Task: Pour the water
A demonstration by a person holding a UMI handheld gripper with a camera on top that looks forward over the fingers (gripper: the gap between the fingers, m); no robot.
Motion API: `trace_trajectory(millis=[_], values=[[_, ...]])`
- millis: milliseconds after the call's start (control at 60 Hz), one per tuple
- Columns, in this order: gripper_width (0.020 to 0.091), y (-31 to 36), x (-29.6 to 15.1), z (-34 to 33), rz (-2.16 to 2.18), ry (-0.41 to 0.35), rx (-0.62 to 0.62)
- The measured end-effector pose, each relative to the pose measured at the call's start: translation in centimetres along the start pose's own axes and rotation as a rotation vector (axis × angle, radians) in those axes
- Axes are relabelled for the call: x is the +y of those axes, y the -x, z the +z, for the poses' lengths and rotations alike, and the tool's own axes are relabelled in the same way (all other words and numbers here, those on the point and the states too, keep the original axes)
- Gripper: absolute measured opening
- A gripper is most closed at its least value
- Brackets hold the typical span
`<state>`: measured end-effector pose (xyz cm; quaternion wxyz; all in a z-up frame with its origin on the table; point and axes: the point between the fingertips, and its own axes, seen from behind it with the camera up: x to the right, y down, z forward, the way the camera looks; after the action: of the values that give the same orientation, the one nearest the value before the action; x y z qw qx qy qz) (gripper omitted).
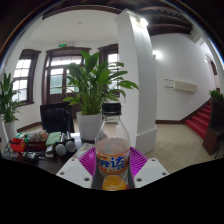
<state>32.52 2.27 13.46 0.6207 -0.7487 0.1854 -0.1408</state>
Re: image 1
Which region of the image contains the grey handheld microphone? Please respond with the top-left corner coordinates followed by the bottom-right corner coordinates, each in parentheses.
top-left (54, 132), bottom-right (68, 157)
top-left (64, 131), bottom-right (78, 154)

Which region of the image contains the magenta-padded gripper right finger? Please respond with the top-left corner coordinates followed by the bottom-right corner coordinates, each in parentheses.
top-left (128, 146), bottom-right (170, 189)

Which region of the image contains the clear orange-label drink bottle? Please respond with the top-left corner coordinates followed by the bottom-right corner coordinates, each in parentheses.
top-left (94, 102), bottom-right (132, 192)

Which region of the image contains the green book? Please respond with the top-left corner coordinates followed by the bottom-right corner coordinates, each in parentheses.
top-left (45, 131), bottom-right (63, 147)

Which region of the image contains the flat black device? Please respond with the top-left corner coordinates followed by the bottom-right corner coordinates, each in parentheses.
top-left (22, 151), bottom-right (40, 164)

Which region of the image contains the red carpeted staircase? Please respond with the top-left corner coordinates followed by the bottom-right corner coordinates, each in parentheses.
top-left (185, 103), bottom-right (213, 139)

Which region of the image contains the small green plant on post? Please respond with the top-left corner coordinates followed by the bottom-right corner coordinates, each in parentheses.
top-left (209, 89), bottom-right (224, 101)

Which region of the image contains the red plastic box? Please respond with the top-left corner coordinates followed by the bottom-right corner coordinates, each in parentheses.
top-left (9, 137), bottom-right (27, 154)

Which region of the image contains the potted plant in white pot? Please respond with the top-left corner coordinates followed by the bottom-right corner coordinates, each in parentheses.
top-left (63, 50), bottom-right (140, 142)
top-left (0, 72), bottom-right (24, 143)

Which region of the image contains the black office chair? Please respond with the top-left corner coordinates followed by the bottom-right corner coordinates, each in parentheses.
top-left (39, 101), bottom-right (76, 134)

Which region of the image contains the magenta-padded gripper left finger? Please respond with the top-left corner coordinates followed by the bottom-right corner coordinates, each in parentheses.
top-left (55, 146), bottom-right (99, 189)

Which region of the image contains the dark wooden glazed door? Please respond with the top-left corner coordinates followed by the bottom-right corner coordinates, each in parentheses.
top-left (41, 46), bottom-right (92, 105)

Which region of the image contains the glowing wall lamp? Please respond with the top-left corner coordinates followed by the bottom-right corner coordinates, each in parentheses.
top-left (152, 49), bottom-right (163, 60)

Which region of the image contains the dark wooden framed window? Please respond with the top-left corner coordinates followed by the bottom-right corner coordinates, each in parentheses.
top-left (12, 49), bottom-right (42, 105)
top-left (97, 43), bottom-right (120, 91)

